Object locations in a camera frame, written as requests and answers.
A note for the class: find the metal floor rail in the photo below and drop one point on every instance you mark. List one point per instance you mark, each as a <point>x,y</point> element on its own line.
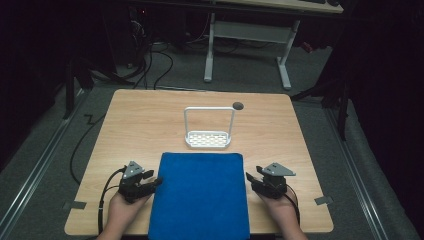
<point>36,163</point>
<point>358,173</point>

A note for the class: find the small red object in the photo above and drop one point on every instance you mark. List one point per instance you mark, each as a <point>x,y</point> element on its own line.
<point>307,47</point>

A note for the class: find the white-framed wooden desk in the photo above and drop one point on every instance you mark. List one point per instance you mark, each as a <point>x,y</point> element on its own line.
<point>253,32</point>

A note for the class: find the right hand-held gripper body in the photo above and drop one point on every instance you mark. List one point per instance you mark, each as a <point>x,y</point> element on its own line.
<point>274,185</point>

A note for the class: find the white rack with perforated base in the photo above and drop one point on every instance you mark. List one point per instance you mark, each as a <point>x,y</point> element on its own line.
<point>208,139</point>

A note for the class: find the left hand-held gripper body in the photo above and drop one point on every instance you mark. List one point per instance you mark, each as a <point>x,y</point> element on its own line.
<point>132,186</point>

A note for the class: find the person's left hand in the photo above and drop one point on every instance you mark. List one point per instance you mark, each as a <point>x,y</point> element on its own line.
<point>121,213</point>

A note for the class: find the blue cloth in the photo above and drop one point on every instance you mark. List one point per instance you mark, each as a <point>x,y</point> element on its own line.
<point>200,196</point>

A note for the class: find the black metal stand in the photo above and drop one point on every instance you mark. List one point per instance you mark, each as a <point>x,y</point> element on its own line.
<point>69,86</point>
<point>342,100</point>

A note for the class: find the black round table grommet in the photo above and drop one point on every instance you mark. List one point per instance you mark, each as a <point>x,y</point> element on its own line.
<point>238,106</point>

